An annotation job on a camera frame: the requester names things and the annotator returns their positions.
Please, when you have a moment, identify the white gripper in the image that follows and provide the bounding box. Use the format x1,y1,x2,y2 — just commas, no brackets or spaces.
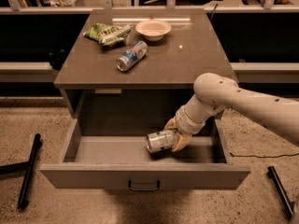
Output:
164,105,206,152

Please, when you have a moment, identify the silver green 7up can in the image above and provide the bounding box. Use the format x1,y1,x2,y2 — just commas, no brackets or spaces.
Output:
147,130,178,153

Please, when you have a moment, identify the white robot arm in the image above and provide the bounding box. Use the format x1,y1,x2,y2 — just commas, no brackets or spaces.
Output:
164,73,299,152

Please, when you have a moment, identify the grey open top drawer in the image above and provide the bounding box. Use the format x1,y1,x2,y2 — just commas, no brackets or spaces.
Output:
39,89,251,192

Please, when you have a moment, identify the grey cabinet counter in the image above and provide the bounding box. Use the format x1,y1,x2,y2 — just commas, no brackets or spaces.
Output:
53,8,239,119

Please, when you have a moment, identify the blue silver soda can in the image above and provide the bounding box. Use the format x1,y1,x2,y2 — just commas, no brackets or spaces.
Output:
116,41,148,72

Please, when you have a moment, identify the white bowl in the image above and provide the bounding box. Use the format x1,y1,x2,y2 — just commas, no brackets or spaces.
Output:
135,20,172,41

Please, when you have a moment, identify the black right stand leg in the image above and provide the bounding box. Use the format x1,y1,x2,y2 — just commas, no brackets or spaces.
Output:
267,166,294,219

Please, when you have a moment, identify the black stand leg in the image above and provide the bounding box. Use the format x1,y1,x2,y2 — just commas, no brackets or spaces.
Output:
267,166,294,219
0,133,43,210

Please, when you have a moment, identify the green chip bag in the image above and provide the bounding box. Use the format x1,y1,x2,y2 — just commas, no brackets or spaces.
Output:
83,23,131,46

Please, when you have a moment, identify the black object beside cabinet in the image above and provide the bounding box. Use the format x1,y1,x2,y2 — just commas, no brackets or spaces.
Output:
49,49,65,70

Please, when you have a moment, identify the black left stand leg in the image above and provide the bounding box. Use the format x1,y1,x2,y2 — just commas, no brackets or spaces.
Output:
0,133,43,210

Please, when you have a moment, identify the black drawer handle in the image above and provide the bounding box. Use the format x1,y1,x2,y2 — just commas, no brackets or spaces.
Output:
128,180,160,192

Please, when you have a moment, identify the black floor cable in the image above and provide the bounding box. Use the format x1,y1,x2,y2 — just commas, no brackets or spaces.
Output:
230,152,299,160

